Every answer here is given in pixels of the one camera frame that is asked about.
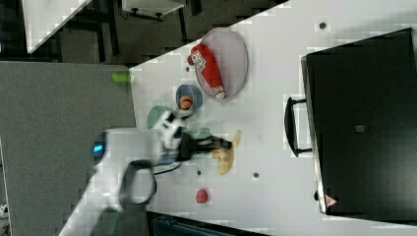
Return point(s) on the green cylinder at edge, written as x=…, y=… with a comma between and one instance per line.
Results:
x=121, y=78

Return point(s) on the peeled banana toy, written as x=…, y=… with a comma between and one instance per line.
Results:
x=225, y=157

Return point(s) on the blue small bowl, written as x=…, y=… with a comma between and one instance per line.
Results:
x=192, y=91

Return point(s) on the grey round plate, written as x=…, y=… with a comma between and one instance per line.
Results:
x=231, y=56

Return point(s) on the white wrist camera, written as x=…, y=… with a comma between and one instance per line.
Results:
x=169, y=127

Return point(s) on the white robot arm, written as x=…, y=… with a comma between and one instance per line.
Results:
x=124, y=176

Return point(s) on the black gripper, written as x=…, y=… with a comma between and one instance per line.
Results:
x=190, y=146

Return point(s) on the red strawberry toy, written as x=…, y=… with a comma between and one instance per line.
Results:
x=202, y=196

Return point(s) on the red ketchup bottle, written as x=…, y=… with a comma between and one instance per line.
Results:
x=204, y=62

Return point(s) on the black toaster oven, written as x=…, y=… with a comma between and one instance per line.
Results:
x=361, y=109

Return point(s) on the green perforated colander basket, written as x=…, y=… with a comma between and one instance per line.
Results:
x=155, y=116

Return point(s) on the green mug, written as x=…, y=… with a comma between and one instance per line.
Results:
x=202, y=133

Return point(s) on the orange ball fruit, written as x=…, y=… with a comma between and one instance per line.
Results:
x=186, y=102

